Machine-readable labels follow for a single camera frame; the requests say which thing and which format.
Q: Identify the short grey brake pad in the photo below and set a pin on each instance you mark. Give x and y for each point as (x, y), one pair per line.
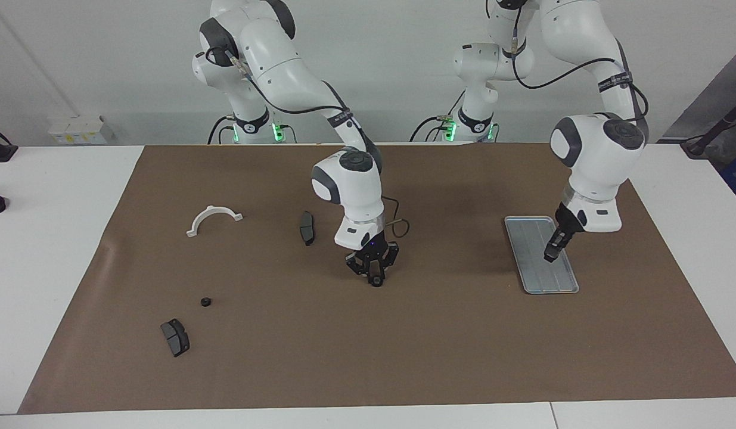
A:
(176, 338)

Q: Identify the black table clamp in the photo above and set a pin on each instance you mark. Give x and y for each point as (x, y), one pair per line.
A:
(1, 152)

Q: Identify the long dark brake pad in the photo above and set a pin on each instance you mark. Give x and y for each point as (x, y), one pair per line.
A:
(307, 227)

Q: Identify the brown table mat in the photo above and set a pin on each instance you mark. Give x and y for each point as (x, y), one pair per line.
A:
(403, 345)

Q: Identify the white wall socket box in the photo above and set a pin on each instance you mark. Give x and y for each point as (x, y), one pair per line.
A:
(75, 131)

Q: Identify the black stand pole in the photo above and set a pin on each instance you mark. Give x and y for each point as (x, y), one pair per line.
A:
(716, 128)

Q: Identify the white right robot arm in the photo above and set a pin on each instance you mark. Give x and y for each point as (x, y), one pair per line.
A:
(284, 65)

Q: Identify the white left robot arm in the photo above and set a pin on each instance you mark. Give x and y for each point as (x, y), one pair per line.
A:
(594, 161)

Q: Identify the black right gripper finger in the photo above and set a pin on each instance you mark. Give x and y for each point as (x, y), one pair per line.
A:
(391, 256)
(357, 262)

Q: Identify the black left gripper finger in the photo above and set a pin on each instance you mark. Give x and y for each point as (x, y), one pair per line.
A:
(555, 245)

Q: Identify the silver metal tray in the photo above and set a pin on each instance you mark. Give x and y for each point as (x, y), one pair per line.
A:
(525, 250)

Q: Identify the white curved plastic bracket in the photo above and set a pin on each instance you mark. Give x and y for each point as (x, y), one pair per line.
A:
(210, 210)

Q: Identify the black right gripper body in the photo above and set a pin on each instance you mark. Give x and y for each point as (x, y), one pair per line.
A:
(373, 250)

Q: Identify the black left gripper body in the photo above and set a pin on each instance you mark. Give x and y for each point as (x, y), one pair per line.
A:
(568, 221)

